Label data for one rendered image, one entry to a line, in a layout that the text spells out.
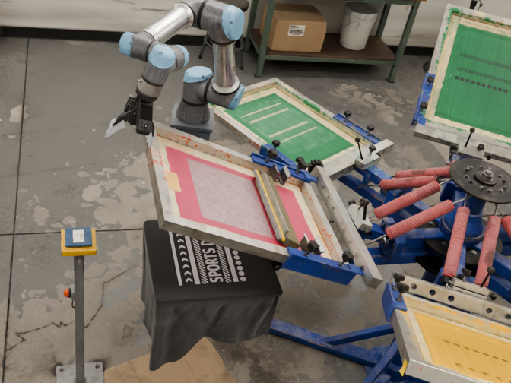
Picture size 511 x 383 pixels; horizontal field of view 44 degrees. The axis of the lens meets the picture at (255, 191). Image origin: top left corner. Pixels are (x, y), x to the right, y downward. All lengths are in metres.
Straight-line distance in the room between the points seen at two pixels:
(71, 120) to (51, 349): 2.11
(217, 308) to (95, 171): 2.23
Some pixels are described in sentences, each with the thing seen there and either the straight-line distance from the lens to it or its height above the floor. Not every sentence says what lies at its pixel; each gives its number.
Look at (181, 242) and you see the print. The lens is 2.54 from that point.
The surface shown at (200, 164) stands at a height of 1.28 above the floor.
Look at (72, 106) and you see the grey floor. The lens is 5.14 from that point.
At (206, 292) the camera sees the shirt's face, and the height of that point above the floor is 0.95.
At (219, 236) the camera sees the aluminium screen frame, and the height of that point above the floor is 1.33.
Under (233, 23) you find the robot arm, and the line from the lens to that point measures 2.34.
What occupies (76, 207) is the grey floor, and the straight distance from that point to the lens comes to 4.15.
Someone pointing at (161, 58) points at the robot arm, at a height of 1.81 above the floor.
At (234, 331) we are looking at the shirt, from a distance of 2.55.
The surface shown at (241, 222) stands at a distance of 2.23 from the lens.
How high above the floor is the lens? 2.69
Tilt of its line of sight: 37 degrees down
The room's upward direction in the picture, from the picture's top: 12 degrees clockwise
